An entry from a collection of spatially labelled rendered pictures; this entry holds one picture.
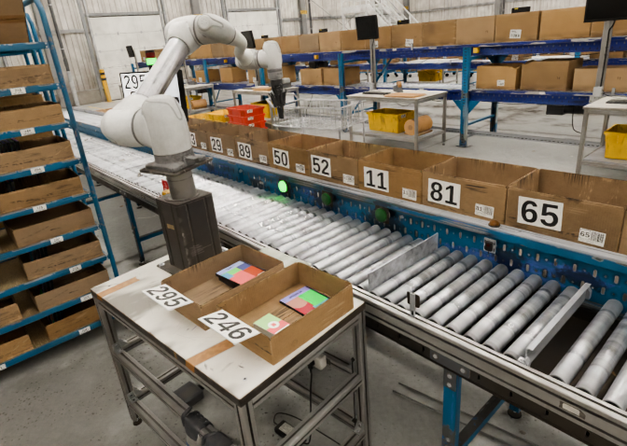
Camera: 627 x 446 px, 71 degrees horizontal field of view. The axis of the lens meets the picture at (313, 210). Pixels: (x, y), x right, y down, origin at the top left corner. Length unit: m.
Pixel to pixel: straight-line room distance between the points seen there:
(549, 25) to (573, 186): 4.65
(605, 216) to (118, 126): 1.81
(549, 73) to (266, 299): 5.25
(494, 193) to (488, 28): 5.16
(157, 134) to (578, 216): 1.57
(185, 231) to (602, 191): 1.67
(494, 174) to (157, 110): 1.50
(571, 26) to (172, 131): 5.46
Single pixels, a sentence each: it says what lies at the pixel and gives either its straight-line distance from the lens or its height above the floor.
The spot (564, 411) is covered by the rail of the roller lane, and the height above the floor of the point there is 0.69.
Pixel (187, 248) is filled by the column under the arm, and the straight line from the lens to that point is 1.91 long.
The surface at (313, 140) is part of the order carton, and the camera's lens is 2.96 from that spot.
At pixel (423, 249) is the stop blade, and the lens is 1.94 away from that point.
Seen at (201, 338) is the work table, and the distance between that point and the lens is 1.58.
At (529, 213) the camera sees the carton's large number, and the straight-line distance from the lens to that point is 1.87.
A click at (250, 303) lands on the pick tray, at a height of 0.79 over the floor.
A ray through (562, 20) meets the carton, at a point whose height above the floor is 1.59.
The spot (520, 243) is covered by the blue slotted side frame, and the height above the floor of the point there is 0.86.
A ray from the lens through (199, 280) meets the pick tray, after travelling 1.86.
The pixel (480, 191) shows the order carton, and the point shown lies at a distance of 1.93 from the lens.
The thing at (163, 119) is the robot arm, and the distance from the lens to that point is 1.79.
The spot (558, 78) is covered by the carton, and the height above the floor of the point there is 0.94.
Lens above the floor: 1.65
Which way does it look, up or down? 21 degrees down
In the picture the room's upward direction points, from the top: 5 degrees counter-clockwise
